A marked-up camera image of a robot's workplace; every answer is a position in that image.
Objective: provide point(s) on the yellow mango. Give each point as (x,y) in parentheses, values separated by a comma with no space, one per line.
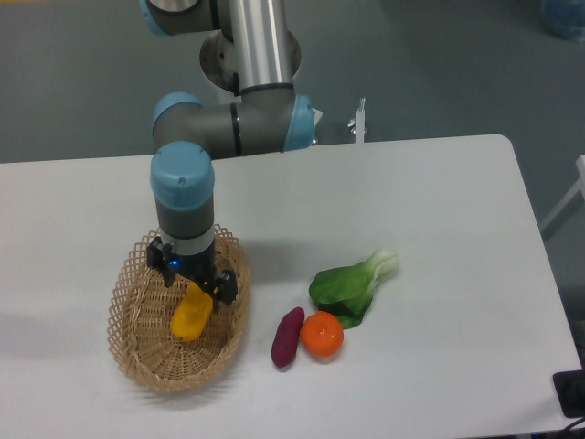
(192,314)

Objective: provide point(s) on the woven wicker basket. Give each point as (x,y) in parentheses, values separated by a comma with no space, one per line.
(141,310)

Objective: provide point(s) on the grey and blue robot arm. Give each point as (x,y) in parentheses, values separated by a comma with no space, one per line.
(267,116)

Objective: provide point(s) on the green bok choy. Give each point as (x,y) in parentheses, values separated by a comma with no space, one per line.
(347,292)

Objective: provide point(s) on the orange tangerine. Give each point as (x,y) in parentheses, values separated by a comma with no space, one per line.
(322,334)

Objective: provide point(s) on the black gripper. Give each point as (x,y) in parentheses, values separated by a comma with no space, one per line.
(199,268)

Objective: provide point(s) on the purple sweet potato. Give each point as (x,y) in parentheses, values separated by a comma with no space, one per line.
(286,340)

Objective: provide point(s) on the blue bag in corner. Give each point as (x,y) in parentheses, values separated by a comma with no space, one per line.
(565,18)

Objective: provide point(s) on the black device at table edge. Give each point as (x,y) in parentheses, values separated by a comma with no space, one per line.
(569,386)

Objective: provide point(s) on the white frame at right edge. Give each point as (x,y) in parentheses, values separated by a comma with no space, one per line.
(569,203)

